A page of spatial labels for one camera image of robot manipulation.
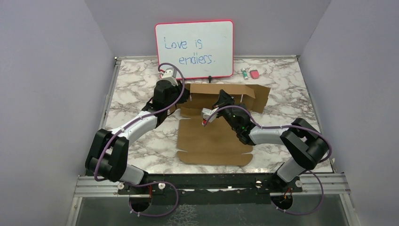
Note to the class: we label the pink framed whiteboard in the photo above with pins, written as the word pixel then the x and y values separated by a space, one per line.
pixel 200 50

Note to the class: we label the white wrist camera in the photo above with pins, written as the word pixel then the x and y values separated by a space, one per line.
pixel 170 75
pixel 208 115

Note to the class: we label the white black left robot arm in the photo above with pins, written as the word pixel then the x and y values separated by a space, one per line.
pixel 108 155

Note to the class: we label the green white marker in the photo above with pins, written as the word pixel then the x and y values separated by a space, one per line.
pixel 244 73

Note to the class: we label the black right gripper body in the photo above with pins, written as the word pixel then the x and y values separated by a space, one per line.
pixel 226 115

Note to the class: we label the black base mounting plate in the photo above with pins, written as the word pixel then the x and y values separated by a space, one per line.
pixel 193 189

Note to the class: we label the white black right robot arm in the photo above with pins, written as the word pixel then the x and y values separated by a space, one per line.
pixel 306 146

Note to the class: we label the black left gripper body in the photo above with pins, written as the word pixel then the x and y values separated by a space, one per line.
pixel 176 92

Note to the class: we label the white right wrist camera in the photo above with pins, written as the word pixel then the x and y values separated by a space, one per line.
pixel 208 115

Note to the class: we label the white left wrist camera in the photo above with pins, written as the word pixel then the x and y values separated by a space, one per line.
pixel 170 75

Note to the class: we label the brown cardboard box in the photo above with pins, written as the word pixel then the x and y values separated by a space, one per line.
pixel 216 143

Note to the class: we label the pink eraser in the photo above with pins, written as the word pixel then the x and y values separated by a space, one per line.
pixel 254 74

